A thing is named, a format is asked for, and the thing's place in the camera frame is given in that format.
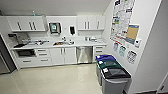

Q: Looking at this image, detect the tan wall notice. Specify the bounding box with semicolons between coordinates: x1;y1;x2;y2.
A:
125;23;141;46

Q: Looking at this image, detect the narrow white drawer stack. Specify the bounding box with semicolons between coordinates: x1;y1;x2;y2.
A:
92;44;108;63

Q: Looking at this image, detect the white sink base cabinet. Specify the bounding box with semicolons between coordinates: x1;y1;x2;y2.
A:
49;46;78;66

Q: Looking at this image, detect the stainless steel sink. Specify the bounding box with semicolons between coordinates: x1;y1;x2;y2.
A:
52;40;73;47

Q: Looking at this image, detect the stainless steel dishwasher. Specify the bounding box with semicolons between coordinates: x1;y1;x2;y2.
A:
76;45;95;65

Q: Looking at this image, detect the wide white drawer stack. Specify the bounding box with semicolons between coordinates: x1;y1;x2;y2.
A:
34;48;53;67

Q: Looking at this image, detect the grey paper towel dispenser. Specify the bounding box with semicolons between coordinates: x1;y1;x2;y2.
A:
48;21;62;35

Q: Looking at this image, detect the grey bin black lid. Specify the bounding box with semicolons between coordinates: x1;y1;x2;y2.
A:
100;67;132;94

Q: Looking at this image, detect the white door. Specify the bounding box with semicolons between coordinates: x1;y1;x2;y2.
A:
156;72;168;94

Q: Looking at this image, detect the dark dish rack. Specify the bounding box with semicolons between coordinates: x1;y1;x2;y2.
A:
27;39;50;46

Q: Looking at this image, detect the black built-in microwave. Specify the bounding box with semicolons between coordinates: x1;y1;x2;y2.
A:
14;49;36;58

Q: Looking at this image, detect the white wall thermostat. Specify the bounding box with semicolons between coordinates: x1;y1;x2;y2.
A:
134;37;142;49

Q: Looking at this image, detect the white drawer under microwave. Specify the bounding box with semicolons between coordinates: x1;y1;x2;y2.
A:
16;56;37;69

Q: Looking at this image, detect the black soap dispenser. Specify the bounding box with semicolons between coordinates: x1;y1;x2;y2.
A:
68;25;76;36

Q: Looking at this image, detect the chrome faucet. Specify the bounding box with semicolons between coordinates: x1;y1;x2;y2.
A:
61;36;68;43

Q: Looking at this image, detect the blue recycling bin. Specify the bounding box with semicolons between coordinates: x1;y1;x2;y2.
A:
95;54;118;85

